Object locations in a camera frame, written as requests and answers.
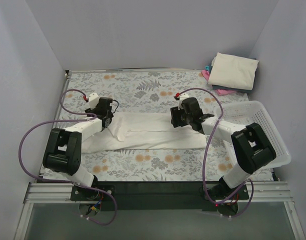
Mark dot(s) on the pink folded t shirt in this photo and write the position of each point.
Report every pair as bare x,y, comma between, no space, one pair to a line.
220,92

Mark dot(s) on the cream folded t shirt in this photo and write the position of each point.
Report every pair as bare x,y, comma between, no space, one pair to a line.
232,71

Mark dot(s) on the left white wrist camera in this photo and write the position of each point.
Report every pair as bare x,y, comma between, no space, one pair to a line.
92,99

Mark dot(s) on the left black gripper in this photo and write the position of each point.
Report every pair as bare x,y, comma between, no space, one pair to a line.
93,111

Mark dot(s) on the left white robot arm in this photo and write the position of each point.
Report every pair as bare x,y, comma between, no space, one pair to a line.
63,151

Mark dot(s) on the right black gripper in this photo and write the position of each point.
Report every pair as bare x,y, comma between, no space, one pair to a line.
175,117

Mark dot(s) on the floral table mat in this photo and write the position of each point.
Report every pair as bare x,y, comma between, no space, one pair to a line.
144,92

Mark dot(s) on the white plastic basket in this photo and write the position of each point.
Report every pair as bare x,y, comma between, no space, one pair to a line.
248,112

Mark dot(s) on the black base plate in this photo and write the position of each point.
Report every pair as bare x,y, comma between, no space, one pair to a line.
146,195

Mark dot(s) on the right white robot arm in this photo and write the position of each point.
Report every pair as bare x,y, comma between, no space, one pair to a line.
252,148

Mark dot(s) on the white t shirt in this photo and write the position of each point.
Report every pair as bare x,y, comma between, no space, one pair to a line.
143,131

